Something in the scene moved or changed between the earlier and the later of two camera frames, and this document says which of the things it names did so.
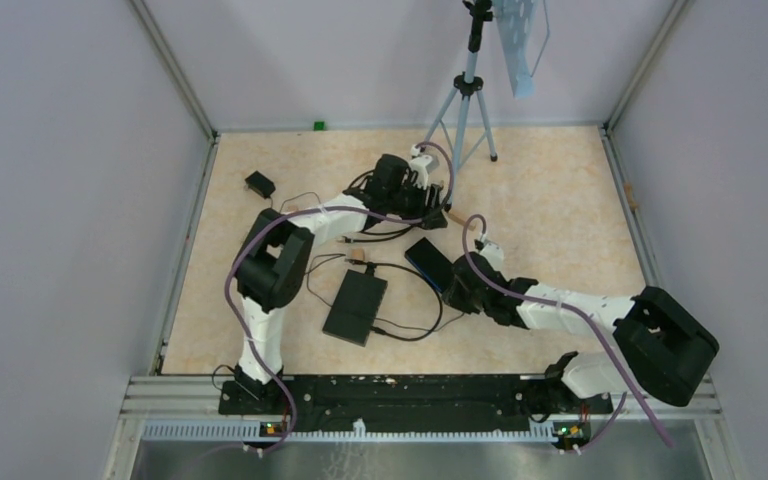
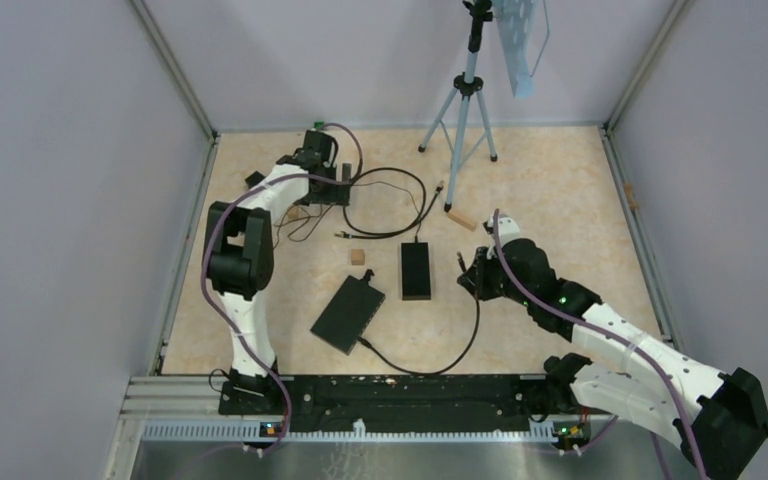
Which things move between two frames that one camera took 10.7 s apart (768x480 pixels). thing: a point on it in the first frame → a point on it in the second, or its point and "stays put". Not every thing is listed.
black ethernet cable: [420, 278] → [462, 354]
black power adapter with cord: [260, 184] stays put
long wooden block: [458, 216] stays put
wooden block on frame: [631, 198] stays put
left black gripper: [432, 197] → [336, 194]
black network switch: [431, 264] → [415, 271]
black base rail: [414, 404] stays put
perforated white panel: [515, 20] stays put
